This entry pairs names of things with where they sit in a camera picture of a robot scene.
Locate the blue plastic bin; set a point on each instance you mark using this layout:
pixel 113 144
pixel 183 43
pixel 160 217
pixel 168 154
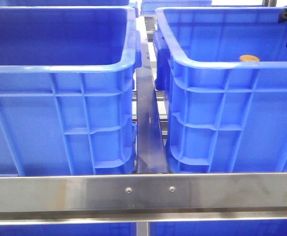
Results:
pixel 224 115
pixel 66 87

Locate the stainless steel front rail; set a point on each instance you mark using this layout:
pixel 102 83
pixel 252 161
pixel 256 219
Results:
pixel 139 198

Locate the blue plastic bin left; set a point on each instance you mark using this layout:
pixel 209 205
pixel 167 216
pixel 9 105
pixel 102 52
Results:
pixel 66 87

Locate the steel centre divider rail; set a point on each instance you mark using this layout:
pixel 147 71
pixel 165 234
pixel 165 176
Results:
pixel 151 157

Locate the blue plastic bin right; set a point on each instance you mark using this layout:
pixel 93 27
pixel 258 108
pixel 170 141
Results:
pixel 224 115

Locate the blue bin far back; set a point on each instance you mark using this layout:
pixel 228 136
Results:
pixel 148 6

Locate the blue bin back left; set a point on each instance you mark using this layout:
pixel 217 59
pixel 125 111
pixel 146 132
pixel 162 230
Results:
pixel 130 3

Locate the blue bin lower right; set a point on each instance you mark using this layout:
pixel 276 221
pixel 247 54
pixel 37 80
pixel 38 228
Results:
pixel 221 228

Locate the blue bin lower left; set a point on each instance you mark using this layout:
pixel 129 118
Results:
pixel 102 229

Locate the yellow mushroom push button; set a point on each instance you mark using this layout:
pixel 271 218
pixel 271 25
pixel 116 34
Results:
pixel 249 58

